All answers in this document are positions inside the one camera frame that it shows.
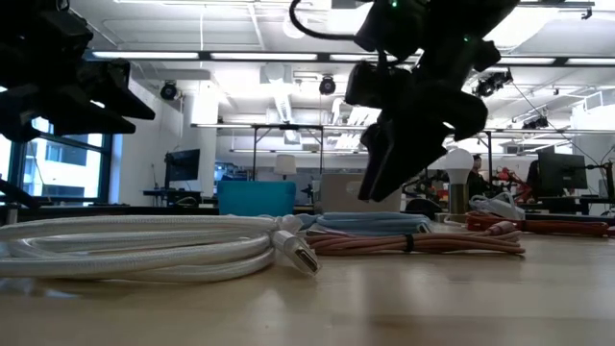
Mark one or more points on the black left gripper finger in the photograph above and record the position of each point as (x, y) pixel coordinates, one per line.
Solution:
(110, 89)
(62, 115)

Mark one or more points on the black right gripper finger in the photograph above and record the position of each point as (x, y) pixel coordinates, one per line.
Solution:
(408, 154)
(372, 154)

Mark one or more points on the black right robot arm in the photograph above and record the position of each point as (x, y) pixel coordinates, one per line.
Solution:
(471, 19)

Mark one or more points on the red background robot arm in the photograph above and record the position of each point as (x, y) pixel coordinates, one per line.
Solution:
(511, 180)

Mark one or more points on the white bulb brass lamp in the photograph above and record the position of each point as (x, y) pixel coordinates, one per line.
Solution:
(459, 165)

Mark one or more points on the beige plastic bin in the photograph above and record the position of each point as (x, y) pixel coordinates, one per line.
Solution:
(338, 194)

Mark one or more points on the person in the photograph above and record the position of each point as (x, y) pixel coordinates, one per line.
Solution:
(476, 180)

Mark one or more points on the white lampshade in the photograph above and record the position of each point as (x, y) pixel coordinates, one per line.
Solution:
(285, 164)

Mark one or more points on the black computer monitor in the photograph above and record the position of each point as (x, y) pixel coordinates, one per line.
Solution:
(182, 165)
(562, 170)

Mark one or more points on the teal plastic bin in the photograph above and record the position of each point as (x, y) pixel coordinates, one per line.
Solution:
(254, 198)

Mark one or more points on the overhead light bar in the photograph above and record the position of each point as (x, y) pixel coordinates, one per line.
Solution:
(259, 56)

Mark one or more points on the black ceiling-mounted camera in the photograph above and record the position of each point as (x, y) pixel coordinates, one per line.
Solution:
(535, 123)
(490, 84)
(327, 85)
(168, 90)

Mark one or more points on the dark window frame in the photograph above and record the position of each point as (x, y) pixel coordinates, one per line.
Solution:
(108, 168)

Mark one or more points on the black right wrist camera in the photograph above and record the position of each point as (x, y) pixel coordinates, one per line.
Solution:
(389, 29)

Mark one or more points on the black metal workstation frame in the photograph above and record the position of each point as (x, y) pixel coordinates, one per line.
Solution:
(288, 127)

